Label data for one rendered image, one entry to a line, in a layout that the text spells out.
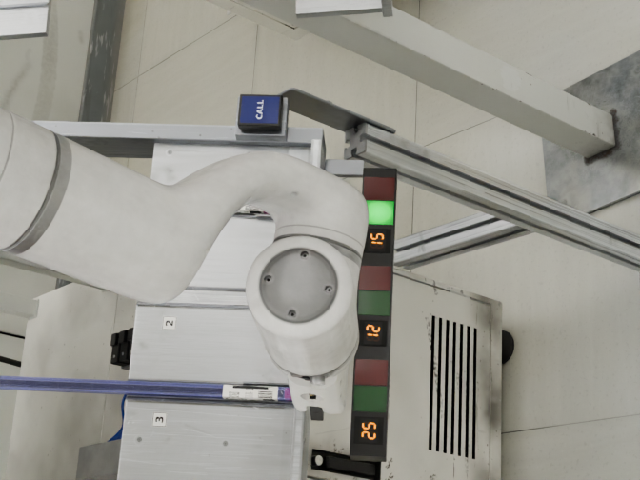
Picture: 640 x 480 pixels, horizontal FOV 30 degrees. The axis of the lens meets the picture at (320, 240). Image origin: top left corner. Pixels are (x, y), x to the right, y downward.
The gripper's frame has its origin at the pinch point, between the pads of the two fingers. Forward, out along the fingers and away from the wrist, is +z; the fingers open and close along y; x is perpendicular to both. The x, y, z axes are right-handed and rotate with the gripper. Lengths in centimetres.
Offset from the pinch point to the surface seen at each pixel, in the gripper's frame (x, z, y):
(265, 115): 8.8, 5.6, 31.7
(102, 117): 85, 199, 121
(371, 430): -4.9, 11.1, -3.1
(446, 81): -13, 43, 56
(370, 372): -4.4, 11.1, 3.2
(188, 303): 16.6, 10.2, 10.2
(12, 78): 107, 181, 124
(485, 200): -18.1, 30.9, 32.0
